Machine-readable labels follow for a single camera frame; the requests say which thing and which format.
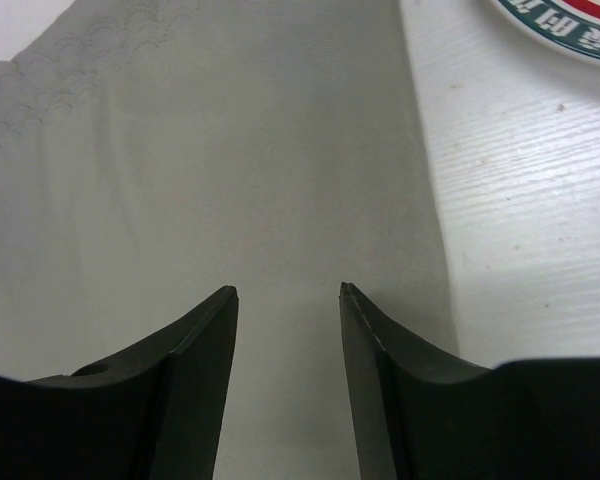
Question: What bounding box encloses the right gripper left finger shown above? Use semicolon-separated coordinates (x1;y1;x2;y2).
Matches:
0;286;239;479

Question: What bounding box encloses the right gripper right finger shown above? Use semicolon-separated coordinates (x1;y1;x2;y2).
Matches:
339;283;600;479

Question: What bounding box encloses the grey cloth placemat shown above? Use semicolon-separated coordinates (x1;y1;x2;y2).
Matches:
0;1;455;479

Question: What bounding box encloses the white plate green red rim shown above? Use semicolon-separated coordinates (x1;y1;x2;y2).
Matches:
398;0;600;69

